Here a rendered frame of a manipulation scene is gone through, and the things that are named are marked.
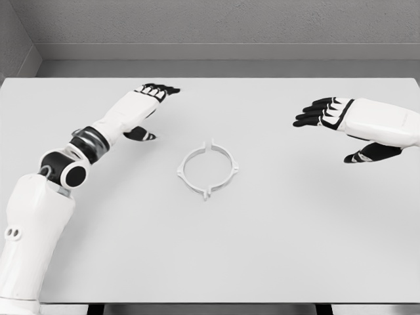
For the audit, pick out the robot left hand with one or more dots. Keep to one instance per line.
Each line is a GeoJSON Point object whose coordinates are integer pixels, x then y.
{"type": "Point", "coordinates": [136, 106]}

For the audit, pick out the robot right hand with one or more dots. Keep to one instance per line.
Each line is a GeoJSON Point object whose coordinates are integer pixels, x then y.
{"type": "Point", "coordinates": [374, 123]}

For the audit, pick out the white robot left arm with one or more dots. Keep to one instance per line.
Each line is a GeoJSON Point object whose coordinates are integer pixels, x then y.
{"type": "Point", "coordinates": [36, 210]}

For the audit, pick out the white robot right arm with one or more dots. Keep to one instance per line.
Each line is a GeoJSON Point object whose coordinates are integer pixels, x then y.
{"type": "Point", "coordinates": [416, 128]}

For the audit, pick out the white half pipe clamp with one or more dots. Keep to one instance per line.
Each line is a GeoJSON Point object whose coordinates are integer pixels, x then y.
{"type": "Point", "coordinates": [229, 165]}
{"type": "Point", "coordinates": [184, 170]}

